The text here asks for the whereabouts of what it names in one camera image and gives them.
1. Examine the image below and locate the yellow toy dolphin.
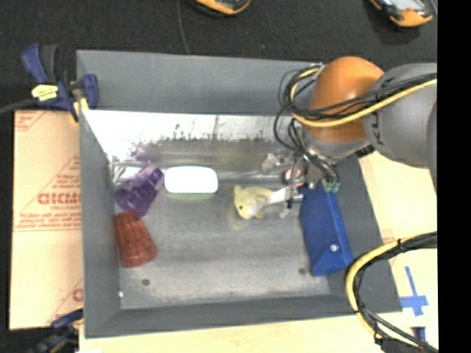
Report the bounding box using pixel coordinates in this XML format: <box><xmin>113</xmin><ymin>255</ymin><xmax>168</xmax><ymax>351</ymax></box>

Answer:
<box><xmin>232</xmin><ymin>184</ymin><xmax>274</xmax><ymax>221</ymax></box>

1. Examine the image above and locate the purple plastic cup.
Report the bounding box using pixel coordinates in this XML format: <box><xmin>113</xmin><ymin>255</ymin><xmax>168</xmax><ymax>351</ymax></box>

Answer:
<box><xmin>114</xmin><ymin>165</ymin><xmax>166</xmax><ymax>218</ymax></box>

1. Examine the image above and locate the blue triangular box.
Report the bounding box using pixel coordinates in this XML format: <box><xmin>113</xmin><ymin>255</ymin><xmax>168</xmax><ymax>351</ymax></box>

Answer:
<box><xmin>298</xmin><ymin>184</ymin><xmax>355</xmax><ymax>277</ymax></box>

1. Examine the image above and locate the white rounded block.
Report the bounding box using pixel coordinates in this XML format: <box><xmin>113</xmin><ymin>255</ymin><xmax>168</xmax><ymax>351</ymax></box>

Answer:
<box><xmin>163</xmin><ymin>165</ymin><xmax>219</xmax><ymax>202</ymax></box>

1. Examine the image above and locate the brown cardboard board red print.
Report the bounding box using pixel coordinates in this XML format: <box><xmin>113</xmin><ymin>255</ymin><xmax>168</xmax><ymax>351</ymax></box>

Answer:
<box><xmin>7</xmin><ymin>109</ymin><xmax>85</xmax><ymax>332</ymax></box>

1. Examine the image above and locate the red plastic cup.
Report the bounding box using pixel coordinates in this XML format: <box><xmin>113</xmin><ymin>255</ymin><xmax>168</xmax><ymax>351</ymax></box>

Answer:
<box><xmin>113</xmin><ymin>210</ymin><xmax>160</xmax><ymax>269</ymax></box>

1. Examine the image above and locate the grey metal bin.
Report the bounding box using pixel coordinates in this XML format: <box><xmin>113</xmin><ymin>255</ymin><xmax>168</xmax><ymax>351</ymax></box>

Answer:
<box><xmin>75</xmin><ymin>49</ymin><xmax>403</xmax><ymax>338</ymax></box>

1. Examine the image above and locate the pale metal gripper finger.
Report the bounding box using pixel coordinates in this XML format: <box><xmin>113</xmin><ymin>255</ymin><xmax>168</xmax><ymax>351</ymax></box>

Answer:
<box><xmin>261</xmin><ymin>151</ymin><xmax>297</xmax><ymax>174</ymax></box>
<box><xmin>269</xmin><ymin>186</ymin><xmax>305</xmax><ymax>208</ymax></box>

